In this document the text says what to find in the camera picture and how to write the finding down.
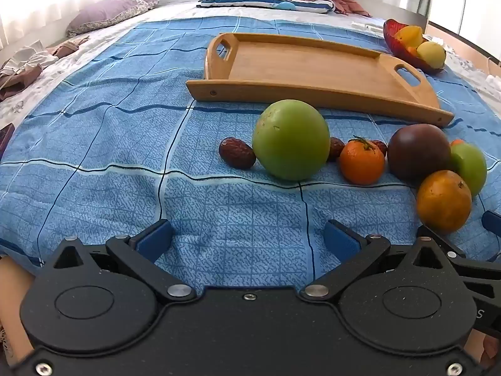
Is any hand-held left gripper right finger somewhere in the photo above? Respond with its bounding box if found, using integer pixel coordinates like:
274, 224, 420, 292
299, 219, 466, 303

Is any dark maroon round fruit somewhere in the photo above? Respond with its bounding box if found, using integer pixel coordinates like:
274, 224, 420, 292
387, 124, 452, 184

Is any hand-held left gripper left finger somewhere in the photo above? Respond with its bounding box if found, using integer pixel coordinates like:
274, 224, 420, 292
41, 219, 197, 305

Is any yellow pear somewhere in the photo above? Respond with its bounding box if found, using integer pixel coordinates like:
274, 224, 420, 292
417, 41, 447, 68

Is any small green apple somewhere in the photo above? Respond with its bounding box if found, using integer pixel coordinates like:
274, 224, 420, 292
449, 142, 488, 198

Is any large green apple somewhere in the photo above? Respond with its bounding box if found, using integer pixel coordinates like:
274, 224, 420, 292
251, 100, 331, 181

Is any blue checked blanket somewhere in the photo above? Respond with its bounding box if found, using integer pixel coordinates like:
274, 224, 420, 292
0, 16, 501, 279

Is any brown and white clothes heap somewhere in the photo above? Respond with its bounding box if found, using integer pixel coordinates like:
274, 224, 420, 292
0, 36, 91, 101

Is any wooden bed frame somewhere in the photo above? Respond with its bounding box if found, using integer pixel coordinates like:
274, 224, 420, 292
425, 23, 501, 68

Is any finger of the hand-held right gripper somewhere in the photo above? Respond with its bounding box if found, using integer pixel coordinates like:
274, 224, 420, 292
482, 211, 501, 239
417, 225, 501, 294

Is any yellow star fruit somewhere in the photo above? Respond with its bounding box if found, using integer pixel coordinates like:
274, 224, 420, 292
395, 25, 424, 50

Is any large yellow-orange orange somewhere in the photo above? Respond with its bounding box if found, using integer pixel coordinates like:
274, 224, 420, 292
416, 170, 473, 233

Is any white sheer curtain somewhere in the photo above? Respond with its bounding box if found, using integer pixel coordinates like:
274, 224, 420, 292
0, 0, 118, 45

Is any wooden tray with handles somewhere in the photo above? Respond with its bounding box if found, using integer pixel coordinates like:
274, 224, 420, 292
186, 32, 455, 128

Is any red glass bowl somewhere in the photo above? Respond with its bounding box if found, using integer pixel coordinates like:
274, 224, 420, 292
383, 19, 447, 74

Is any purple floral pillow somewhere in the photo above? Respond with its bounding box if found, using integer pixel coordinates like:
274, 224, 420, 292
66, 0, 165, 38

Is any tangerine with green stem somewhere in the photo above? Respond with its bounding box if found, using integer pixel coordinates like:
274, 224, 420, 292
339, 136, 386, 186

